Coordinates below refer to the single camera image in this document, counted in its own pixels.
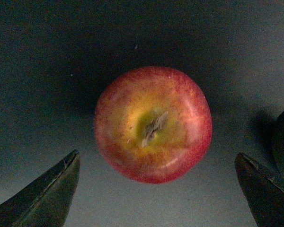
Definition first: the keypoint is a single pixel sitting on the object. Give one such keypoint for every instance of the near black display tray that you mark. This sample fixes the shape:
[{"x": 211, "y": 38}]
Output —
[{"x": 57, "y": 56}]

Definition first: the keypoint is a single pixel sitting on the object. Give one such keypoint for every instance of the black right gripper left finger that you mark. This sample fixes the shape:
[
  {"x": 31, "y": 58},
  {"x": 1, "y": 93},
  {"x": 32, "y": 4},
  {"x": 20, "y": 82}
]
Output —
[{"x": 46, "y": 201}]

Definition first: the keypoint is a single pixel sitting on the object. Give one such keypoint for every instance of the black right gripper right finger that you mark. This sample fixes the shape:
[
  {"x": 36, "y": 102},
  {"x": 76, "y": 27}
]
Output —
[{"x": 263, "y": 189}]

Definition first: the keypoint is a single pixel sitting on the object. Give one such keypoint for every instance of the red yellow apple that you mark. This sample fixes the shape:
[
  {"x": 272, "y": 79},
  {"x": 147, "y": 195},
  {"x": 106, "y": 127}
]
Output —
[{"x": 153, "y": 124}]

